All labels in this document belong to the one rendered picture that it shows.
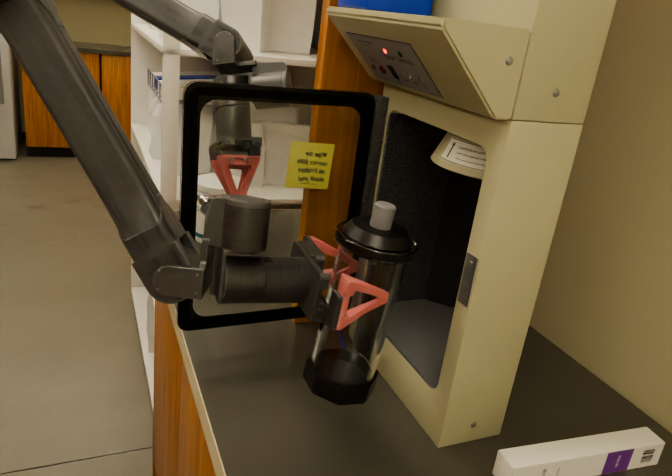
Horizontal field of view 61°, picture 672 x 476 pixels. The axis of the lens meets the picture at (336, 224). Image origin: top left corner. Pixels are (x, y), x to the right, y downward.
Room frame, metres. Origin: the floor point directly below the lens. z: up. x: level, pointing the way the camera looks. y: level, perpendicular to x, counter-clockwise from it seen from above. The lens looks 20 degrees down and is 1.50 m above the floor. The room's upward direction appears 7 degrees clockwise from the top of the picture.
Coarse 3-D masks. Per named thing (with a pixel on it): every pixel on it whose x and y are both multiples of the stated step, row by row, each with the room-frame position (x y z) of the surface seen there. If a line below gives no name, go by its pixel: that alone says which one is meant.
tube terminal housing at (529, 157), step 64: (448, 0) 0.83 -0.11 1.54; (512, 0) 0.71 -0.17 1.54; (576, 0) 0.69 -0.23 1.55; (576, 64) 0.70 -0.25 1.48; (448, 128) 0.78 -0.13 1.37; (512, 128) 0.67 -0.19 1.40; (576, 128) 0.71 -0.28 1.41; (512, 192) 0.68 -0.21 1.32; (512, 256) 0.69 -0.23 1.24; (512, 320) 0.70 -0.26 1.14; (448, 384) 0.67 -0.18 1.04; (512, 384) 0.71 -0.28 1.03
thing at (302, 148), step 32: (224, 128) 0.83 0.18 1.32; (256, 128) 0.85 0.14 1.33; (288, 128) 0.87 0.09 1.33; (320, 128) 0.90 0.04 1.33; (352, 128) 0.92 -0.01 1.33; (224, 160) 0.83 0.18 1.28; (256, 160) 0.85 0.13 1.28; (288, 160) 0.87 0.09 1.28; (320, 160) 0.90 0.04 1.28; (352, 160) 0.93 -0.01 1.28; (224, 192) 0.83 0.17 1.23; (256, 192) 0.85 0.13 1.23; (288, 192) 0.88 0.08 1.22; (320, 192) 0.90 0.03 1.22; (288, 224) 0.88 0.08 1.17; (320, 224) 0.91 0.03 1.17; (288, 256) 0.88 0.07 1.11
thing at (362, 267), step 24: (336, 264) 0.67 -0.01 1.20; (360, 264) 0.65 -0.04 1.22; (384, 264) 0.64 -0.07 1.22; (336, 288) 0.66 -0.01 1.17; (384, 288) 0.65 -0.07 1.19; (384, 312) 0.65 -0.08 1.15; (336, 336) 0.65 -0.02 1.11; (360, 336) 0.64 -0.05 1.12; (384, 336) 0.67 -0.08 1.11; (312, 360) 0.67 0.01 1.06; (336, 360) 0.64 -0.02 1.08; (360, 360) 0.64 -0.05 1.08; (360, 384) 0.65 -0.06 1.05
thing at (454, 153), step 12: (444, 144) 0.82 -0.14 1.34; (456, 144) 0.80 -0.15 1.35; (468, 144) 0.78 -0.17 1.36; (432, 156) 0.84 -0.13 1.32; (444, 156) 0.80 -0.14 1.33; (456, 156) 0.79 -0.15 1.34; (468, 156) 0.77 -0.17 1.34; (480, 156) 0.77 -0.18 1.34; (444, 168) 0.79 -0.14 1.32; (456, 168) 0.78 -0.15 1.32; (468, 168) 0.77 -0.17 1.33; (480, 168) 0.76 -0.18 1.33
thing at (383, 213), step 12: (384, 204) 0.69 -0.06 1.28; (360, 216) 0.71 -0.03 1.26; (372, 216) 0.68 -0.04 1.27; (384, 216) 0.68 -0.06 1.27; (348, 228) 0.67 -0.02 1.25; (360, 228) 0.66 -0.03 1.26; (372, 228) 0.67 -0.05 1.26; (384, 228) 0.68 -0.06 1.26; (396, 228) 0.70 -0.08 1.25; (360, 240) 0.65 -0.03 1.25; (372, 240) 0.65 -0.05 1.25; (384, 240) 0.65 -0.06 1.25; (396, 240) 0.66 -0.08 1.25; (408, 240) 0.68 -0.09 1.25
